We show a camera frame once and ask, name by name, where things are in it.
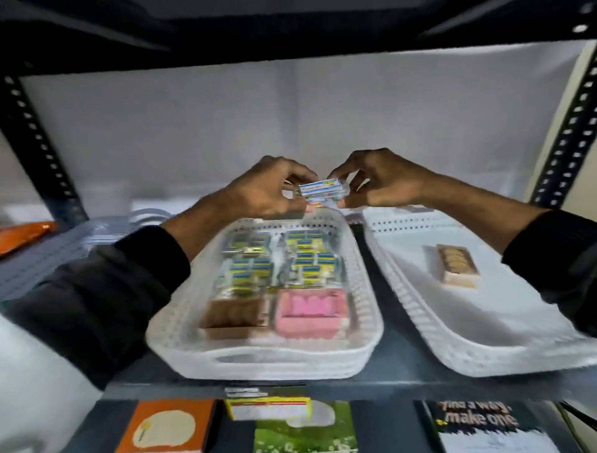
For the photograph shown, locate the brown biscuit box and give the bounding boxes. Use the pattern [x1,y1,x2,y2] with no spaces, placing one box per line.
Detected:
[200,297,270,340]

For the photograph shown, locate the pink biscuit box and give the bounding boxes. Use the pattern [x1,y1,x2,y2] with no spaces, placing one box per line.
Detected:
[272,288,350,340]

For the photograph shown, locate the person's left forearm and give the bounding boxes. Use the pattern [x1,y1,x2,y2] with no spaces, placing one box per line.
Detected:
[0,189,243,390]

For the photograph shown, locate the orange snack packet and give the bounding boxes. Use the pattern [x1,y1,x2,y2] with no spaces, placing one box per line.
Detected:
[0,221,59,256]

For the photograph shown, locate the pile of blue yellow packets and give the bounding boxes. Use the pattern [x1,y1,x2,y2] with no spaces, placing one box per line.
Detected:
[214,228,347,297]

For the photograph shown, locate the white perforated plastic tray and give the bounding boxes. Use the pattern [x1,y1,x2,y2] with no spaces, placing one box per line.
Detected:
[362,205,597,378]
[146,208,384,381]

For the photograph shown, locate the black cable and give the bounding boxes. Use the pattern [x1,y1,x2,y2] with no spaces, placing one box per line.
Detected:
[557,401,597,432]

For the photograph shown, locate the grey perforated plastic tray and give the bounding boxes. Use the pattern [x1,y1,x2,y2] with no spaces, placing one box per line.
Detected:
[0,208,174,301]

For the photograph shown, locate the small blue yellow snack packet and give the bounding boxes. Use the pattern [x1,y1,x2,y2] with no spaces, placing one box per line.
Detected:
[298,177,349,204]

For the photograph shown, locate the black box with white lettering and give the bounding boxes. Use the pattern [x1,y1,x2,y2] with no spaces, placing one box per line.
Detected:
[422,400,561,453]

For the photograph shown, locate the green white box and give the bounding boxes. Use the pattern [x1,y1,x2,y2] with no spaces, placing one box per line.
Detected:
[253,400,359,453]

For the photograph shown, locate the yellow white price label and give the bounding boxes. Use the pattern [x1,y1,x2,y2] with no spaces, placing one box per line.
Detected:
[225,397,312,421]

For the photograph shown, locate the beige biscuit box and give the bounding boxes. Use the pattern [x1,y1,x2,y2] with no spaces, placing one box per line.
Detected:
[423,244,481,289]

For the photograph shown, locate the person's left hand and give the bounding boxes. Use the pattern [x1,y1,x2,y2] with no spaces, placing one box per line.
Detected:
[224,155,321,220]

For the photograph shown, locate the black metal shelving rack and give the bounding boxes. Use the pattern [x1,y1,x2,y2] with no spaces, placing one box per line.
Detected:
[0,0,597,403]

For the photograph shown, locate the orange white box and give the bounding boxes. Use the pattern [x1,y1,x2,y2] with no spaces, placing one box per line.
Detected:
[115,399,216,453]

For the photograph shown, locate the person's right forearm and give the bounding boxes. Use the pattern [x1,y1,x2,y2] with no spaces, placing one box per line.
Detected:
[420,172,597,338]

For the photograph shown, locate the person's right hand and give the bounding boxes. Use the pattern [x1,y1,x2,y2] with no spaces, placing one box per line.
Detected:
[327,148,437,210]

